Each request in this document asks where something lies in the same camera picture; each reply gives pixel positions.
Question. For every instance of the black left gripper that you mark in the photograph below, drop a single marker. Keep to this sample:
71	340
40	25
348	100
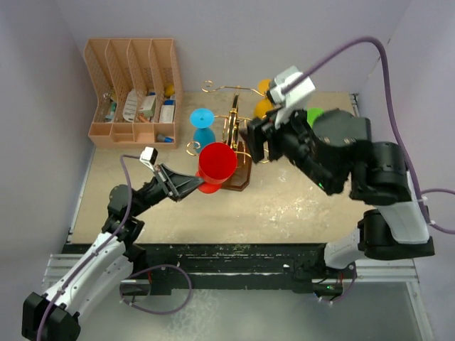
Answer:
180	184

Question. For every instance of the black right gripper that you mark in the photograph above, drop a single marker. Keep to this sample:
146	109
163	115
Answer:
259	131

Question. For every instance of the green wine glass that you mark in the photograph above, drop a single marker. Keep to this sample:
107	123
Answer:
312	114

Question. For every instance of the red wine glass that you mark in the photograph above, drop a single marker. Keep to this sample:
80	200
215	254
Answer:
216	163

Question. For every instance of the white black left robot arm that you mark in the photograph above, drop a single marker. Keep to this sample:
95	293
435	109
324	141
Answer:
60	312

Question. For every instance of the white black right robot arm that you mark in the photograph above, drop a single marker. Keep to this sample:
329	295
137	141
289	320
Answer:
337	148

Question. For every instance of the yellow wine glass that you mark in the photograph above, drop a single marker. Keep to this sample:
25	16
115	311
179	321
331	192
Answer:
264	105

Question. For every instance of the gold black wine glass rack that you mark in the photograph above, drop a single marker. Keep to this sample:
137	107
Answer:
232	125

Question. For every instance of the blue wine glass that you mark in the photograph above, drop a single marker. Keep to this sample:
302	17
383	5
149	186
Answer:
202	119

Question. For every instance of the grey blue cylinder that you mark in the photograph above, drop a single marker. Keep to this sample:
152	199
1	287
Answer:
161	138

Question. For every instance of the white blue box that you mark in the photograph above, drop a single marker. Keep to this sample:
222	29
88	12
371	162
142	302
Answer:
167	112

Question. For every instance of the white medicine box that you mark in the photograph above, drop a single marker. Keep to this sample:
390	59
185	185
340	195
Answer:
148	106

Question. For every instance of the peach plastic file organizer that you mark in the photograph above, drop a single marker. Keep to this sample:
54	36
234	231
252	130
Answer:
123	72

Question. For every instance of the yellow small object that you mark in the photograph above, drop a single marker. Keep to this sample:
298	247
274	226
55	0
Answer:
169	91

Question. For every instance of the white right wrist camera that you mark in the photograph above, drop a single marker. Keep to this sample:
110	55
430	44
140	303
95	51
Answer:
290	91

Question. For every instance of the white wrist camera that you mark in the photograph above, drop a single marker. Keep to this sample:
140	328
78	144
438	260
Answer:
290	91
148	158

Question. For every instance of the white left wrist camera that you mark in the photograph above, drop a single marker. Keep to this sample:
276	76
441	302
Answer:
148	158

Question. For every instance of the aluminium table frame rail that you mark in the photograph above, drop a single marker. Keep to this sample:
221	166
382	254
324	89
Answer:
289	267

